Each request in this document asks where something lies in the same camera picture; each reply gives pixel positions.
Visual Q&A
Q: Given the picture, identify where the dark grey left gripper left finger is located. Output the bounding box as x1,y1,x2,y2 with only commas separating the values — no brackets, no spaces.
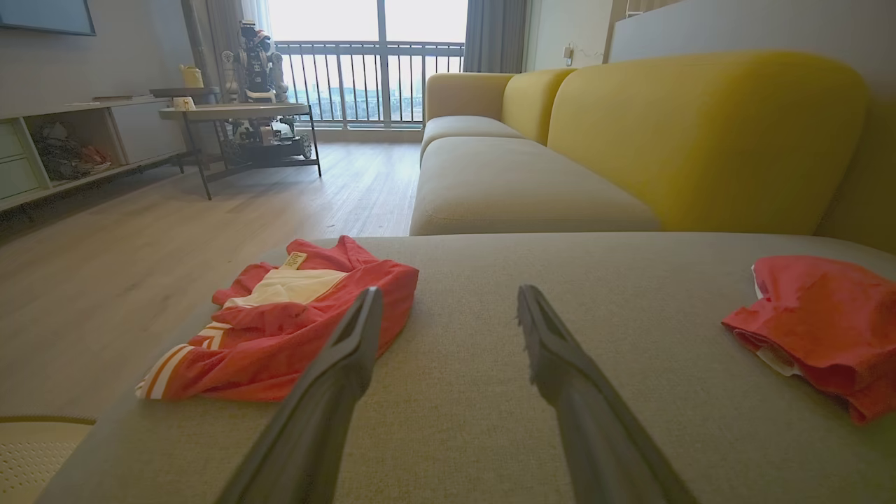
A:
217,286,384,504

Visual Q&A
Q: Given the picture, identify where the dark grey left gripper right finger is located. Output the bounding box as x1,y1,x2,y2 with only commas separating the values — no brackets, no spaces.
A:
517,284,699,504

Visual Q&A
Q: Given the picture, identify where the red garment with white stripes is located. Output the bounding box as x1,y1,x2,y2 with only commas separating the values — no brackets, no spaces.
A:
136,236,419,402

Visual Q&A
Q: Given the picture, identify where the plain red garment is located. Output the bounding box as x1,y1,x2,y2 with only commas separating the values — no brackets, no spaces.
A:
722,255,896,425

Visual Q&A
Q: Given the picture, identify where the grey-beige sofa chaise cushion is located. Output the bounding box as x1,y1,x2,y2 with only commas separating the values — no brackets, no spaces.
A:
35,232,896,504

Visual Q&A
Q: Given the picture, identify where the cream perforated laundry basket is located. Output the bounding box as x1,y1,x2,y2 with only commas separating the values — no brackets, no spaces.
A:
0,416,97,504

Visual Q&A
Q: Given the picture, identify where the large yellow sofa back cushion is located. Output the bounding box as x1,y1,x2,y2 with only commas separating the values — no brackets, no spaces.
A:
547,50,869,235

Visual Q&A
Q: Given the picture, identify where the black-framed coffee table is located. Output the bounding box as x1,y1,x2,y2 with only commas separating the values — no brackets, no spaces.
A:
160,104,323,201

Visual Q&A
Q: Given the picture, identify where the white tv cabinet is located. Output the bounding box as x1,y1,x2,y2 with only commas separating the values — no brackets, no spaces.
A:
0,94,190,212

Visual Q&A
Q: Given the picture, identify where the small yellow sofa back cushion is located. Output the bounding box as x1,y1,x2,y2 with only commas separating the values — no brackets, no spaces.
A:
501,68,576,146

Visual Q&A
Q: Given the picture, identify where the yellow sofa corner back cushion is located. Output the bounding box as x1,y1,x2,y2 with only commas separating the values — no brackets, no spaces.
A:
815,94,896,254

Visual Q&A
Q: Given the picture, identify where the beige sofa armrest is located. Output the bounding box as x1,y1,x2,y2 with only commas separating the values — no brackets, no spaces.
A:
425,72,517,123

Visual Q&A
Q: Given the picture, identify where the humanoid robot on wheeled base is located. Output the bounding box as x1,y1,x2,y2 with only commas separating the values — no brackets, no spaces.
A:
222,20,314,167

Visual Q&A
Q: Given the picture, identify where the clutter in cabinet shelf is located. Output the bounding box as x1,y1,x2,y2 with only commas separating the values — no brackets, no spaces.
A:
31,122,113,181

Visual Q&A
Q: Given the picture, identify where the dark balcony railing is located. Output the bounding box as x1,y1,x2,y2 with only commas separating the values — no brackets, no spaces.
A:
273,40,466,131

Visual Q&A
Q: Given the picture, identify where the beige curtain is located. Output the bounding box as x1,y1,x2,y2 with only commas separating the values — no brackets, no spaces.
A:
181,0,274,92

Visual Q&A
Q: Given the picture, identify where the grey curtain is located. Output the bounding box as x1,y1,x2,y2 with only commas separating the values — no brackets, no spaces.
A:
463,0,530,74

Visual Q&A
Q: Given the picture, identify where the grey cabinet behind sofa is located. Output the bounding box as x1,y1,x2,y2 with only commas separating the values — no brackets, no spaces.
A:
608,0,896,99

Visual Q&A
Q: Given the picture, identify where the wall-mounted television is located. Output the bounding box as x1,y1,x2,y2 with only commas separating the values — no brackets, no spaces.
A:
0,0,97,36

